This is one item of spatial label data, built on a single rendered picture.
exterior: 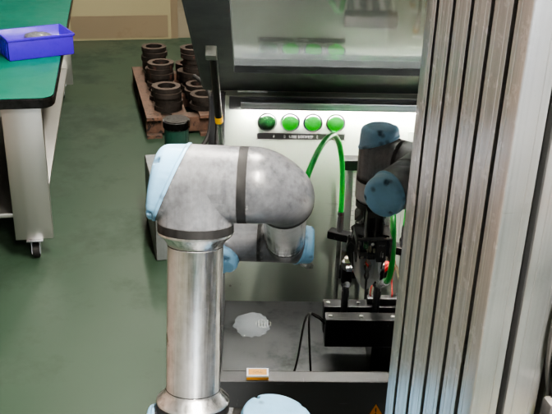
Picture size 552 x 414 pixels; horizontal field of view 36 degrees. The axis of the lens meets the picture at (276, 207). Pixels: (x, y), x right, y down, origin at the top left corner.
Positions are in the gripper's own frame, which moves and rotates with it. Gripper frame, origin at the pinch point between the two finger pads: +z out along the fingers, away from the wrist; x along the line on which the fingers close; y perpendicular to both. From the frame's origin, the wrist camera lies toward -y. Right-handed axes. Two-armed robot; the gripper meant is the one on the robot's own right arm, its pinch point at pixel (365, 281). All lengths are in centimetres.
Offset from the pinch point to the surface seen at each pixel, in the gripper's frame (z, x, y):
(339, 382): 28.3, -3.4, -3.1
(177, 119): 57, -62, -260
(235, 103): -20, -29, -57
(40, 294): 123, -123, -195
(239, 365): 40, -26, -26
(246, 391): 31.0, -24.5, -3.0
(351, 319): 25.2, 1.2, -24.5
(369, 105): -21, 6, -54
